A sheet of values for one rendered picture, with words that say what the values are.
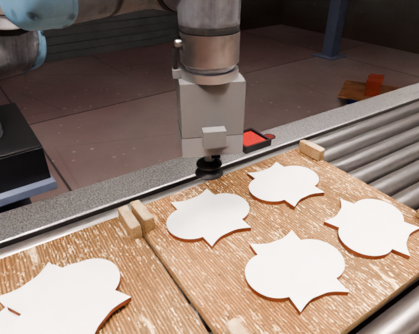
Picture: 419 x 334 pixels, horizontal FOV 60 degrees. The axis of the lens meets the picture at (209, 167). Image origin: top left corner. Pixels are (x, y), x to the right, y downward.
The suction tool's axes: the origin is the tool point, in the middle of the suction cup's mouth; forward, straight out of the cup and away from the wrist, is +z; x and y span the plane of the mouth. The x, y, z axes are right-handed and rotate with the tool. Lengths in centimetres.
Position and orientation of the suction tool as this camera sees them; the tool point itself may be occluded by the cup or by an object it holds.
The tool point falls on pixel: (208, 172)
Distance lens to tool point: 54.9
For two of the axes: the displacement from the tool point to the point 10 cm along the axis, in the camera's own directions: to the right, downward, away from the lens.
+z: 0.0, 8.5, 5.3
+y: 9.9, -0.9, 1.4
